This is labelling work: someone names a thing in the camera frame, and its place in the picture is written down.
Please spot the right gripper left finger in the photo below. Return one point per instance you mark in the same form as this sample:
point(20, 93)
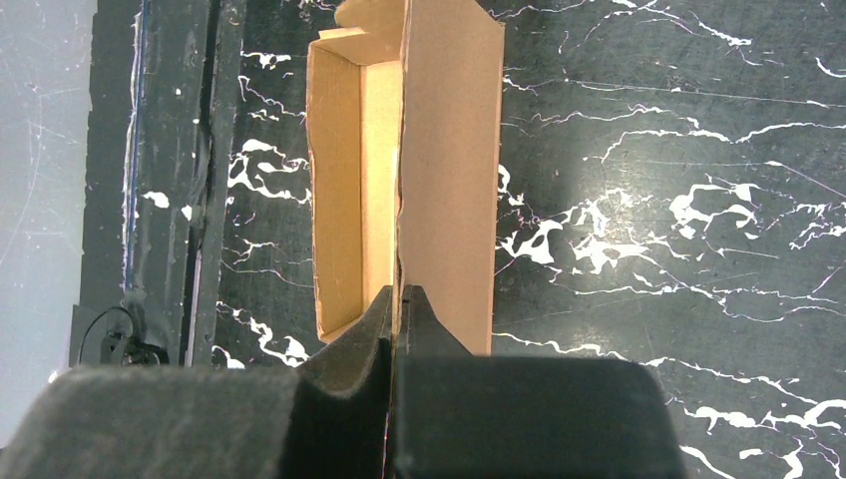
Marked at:
point(325, 418)

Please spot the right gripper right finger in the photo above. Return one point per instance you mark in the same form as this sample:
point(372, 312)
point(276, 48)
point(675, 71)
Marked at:
point(460, 415)

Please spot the brown cardboard box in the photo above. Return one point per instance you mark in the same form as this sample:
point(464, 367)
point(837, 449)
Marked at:
point(403, 119)

